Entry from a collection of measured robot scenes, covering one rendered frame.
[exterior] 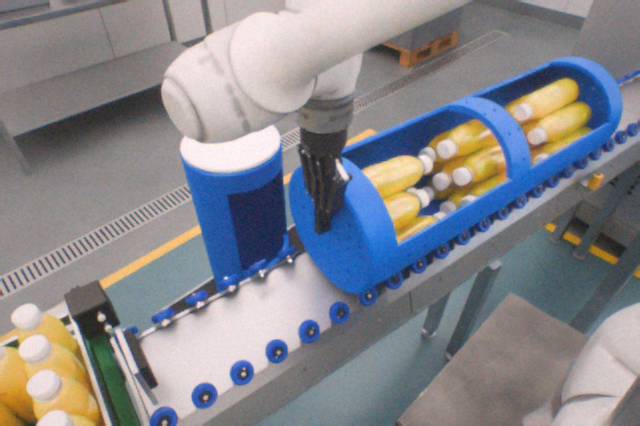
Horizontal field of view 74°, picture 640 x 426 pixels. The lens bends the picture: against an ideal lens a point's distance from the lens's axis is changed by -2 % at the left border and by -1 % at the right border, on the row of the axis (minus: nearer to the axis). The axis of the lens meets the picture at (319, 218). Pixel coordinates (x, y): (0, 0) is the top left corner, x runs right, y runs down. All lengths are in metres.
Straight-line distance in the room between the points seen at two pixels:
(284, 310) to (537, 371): 0.49
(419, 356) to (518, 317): 1.11
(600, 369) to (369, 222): 0.39
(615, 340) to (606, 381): 0.05
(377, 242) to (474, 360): 0.27
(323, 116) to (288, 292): 0.48
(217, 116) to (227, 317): 0.59
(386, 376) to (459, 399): 1.15
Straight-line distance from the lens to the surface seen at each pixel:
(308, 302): 0.96
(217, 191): 1.18
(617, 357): 0.62
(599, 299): 1.95
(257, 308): 0.96
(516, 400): 0.81
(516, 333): 0.89
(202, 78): 0.45
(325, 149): 0.65
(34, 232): 2.88
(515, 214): 1.26
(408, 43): 4.18
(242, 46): 0.44
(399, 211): 0.85
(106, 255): 2.54
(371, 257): 0.76
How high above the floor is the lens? 1.71
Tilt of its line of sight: 44 degrees down
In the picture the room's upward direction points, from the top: straight up
